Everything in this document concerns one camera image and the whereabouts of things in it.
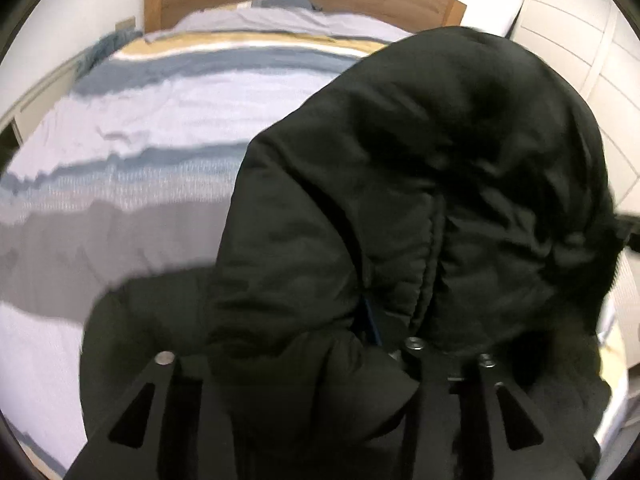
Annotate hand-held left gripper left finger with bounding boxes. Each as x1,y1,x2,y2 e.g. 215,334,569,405
65,352,236,480

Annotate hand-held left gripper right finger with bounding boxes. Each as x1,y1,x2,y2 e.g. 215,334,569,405
362,295,587,480

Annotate black long down coat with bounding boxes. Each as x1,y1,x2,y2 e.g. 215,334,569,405
65,25,626,480

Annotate striped blue and tan duvet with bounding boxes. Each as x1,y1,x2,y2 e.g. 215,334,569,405
0,30,416,477

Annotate white low cabinet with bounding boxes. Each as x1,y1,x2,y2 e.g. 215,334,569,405
0,52,101,161

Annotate white wardrobe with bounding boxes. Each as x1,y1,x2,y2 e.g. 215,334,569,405
507,0,640,211

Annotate grey-blue pillow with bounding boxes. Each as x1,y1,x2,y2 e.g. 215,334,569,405
250,0,323,12

